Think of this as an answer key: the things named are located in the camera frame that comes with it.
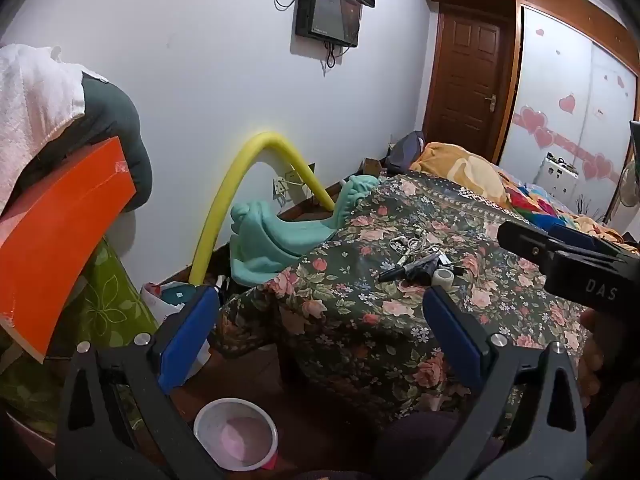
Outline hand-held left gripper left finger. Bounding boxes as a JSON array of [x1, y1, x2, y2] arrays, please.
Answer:
[[55, 285, 227, 480]]

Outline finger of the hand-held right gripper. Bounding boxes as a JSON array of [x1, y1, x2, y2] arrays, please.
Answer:
[[549, 223, 640, 257], [497, 220, 632, 272]]

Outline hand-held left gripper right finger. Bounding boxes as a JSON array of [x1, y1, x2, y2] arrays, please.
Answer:
[[422, 285, 589, 480]]

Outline white cup with pink liner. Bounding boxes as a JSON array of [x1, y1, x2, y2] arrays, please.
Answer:
[[193, 398, 279, 471]]

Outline person's right hand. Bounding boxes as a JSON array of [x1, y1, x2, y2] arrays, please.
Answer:
[[579, 309, 607, 407]]

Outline colourful blanket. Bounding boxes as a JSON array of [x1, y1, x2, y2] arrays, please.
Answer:
[[500, 170, 640, 257]]

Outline white device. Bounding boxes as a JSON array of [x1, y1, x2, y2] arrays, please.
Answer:
[[532, 152, 582, 187]]

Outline dark floral blanket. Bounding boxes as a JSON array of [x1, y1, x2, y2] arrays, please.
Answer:
[[215, 170, 640, 433]]

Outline standing fan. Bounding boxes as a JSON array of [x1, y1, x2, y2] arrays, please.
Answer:
[[619, 120, 640, 212]]

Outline green leaf-print cloth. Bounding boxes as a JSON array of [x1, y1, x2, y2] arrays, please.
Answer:
[[0, 237, 162, 428]]

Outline yellow blanket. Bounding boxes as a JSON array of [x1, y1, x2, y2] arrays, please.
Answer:
[[409, 141, 514, 211]]

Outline person's dark purple trousers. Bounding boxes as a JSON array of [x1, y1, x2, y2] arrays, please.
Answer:
[[382, 410, 503, 480]]

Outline teal blanket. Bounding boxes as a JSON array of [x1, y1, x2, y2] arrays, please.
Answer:
[[229, 175, 382, 289]]

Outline yellow foam tube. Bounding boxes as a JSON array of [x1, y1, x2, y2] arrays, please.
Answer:
[[190, 131, 337, 287]]

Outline dark backpack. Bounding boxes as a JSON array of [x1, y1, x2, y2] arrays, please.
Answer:
[[384, 131, 427, 176]]

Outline orange box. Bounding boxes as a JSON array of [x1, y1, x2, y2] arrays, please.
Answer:
[[0, 136, 139, 365]]

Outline wardrobe with heart stickers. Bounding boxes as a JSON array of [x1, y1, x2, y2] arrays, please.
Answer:
[[417, 0, 640, 233]]

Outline brown wooden door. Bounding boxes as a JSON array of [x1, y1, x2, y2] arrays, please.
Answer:
[[424, 2, 517, 162]]

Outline dark green cushion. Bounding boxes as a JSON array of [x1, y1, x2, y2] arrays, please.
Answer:
[[15, 72, 154, 214]]

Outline white towel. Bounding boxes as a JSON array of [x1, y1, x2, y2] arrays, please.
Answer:
[[0, 44, 87, 212]]

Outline small black monitor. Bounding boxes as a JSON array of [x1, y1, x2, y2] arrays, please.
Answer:
[[295, 0, 362, 49]]

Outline wall socket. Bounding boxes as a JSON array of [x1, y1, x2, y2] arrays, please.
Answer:
[[271, 162, 317, 206]]

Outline black monitor cable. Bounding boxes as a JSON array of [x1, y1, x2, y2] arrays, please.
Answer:
[[321, 41, 352, 77]]

